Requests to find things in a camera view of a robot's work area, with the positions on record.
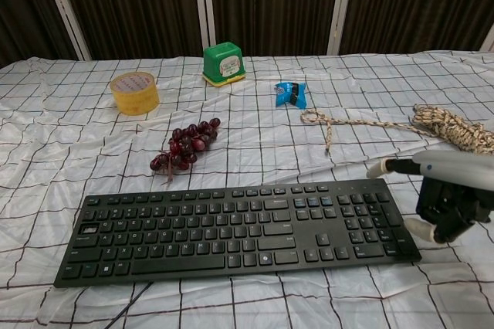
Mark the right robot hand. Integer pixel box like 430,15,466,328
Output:
365,149,494,245

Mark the black computer keyboard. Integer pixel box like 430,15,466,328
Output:
53,178,423,289

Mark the blue snack packet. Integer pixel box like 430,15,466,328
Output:
274,81,309,110

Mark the green toothpick dispenser box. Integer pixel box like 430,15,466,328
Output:
202,45,246,87

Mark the bunch of red grapes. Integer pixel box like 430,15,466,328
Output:
149,117,222,186

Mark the yellow packing tape roll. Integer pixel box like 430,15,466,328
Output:
110,71,161,115

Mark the white checked tablecloth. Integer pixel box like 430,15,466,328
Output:
0,49,494,329

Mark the beige braided rope bundle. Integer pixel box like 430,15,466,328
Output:
300,103,494,158

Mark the white folding screen frame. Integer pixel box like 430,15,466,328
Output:
37,0,494,62

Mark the thin black cable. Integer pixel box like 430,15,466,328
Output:
106,281,152,329

